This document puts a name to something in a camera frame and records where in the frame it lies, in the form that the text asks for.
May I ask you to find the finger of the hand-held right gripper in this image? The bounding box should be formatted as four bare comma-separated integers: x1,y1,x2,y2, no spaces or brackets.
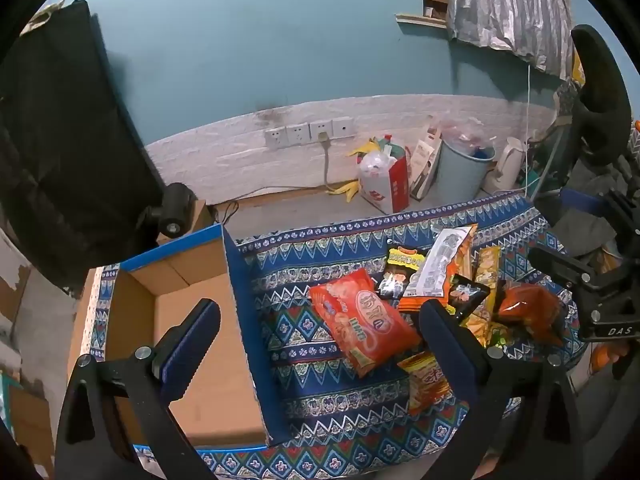
559,187,622,217
527,246,601,293

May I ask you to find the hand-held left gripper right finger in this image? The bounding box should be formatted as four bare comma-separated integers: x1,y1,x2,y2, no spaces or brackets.
418,300,586,480

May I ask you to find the long yellow chip packet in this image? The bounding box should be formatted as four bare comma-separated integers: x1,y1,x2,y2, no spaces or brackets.
470,246,502,346

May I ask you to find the thin white cord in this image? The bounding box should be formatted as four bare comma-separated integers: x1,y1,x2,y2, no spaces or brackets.
525,62,532,191

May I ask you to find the grey power cable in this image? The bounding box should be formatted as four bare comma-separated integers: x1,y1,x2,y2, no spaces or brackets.
319,131,335,192

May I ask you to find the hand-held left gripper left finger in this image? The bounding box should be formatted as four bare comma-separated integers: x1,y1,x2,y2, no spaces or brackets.
54,298,223,480

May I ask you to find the white electric kettle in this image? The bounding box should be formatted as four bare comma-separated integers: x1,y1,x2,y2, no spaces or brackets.
482,137,527,195

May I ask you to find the black cylindrical device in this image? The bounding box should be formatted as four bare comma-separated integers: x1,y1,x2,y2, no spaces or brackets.
137,183,197,238

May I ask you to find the brown cardboard carton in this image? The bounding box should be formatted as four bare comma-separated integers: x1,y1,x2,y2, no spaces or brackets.
0,370,56,476

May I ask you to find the blue patterned blanket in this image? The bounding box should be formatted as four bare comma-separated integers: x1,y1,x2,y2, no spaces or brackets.
75,192,591,480

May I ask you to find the flat orange snack packet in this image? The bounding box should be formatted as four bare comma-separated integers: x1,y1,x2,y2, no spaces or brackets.
397,232,476,315

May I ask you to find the red and white paper bag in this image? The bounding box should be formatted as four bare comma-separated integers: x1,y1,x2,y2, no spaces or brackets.
357,142,412,215

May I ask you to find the large orange snack packet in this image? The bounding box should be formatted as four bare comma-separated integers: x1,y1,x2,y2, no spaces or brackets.
308,267,423,380

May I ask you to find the small brown box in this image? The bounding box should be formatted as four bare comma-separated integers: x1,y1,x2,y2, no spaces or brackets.
157,199,216,246

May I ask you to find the small black snack packet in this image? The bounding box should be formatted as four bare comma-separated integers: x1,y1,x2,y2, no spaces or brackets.
446,275,491,318

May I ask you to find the light blue trash bin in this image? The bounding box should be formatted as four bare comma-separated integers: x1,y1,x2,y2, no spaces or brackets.
432,135,497,202

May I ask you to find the clear bin liner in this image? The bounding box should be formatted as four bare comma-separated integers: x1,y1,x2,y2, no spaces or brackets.
440,119,496,161

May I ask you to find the yellow banana peel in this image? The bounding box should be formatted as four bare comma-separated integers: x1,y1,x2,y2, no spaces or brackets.
348,140,383,158
327,180,362,204

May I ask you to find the orange chip packet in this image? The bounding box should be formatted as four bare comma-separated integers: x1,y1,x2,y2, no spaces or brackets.
397,351,453,417

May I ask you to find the black chair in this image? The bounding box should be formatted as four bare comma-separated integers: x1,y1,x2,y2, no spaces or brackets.
570,24,633,166

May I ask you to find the white plastic bag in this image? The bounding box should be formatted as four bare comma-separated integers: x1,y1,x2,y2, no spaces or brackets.
360,150,398,181

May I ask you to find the black cartoon snack packet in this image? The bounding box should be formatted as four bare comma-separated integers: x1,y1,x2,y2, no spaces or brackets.
375,245,432,301

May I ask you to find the black cable bundle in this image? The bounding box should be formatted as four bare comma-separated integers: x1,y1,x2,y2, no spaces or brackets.
214,200,240,225

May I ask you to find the blue rimmed cardboard box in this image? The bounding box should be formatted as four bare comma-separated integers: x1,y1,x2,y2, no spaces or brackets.
67,224,288,448

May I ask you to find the crinkled red orange snack bag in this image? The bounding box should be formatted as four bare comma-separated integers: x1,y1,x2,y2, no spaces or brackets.
492,281,566,347

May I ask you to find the silver foil curtain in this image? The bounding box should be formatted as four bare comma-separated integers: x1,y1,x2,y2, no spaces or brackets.
445,0,576,80

